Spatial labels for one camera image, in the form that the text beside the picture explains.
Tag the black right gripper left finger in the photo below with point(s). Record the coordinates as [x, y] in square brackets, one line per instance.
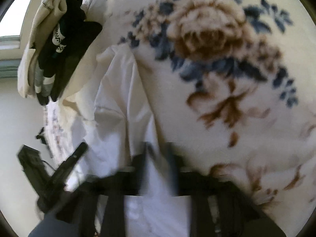
[125, 182]

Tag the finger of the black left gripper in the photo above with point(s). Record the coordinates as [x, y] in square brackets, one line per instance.
[64, 170]

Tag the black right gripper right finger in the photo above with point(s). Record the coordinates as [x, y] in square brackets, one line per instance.
[217, 208]

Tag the white t-shirt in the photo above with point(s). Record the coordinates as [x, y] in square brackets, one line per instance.
[133, 104]

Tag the black clothes pile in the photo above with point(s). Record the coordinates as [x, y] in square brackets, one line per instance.
[41, 137]

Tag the gloved left hand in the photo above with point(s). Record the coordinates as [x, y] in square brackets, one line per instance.
[72, 219]

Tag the left green curtain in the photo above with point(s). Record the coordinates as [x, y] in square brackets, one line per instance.
[9, 68]

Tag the folded black patterned garment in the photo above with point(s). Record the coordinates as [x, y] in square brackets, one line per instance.
[62, 52]

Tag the floral bed blanket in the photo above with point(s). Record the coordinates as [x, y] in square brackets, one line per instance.
[252, 107]

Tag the window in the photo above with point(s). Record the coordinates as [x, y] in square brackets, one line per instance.
[11, 27]

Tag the folded beige garment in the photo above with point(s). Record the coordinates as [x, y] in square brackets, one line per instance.
[45, 20]

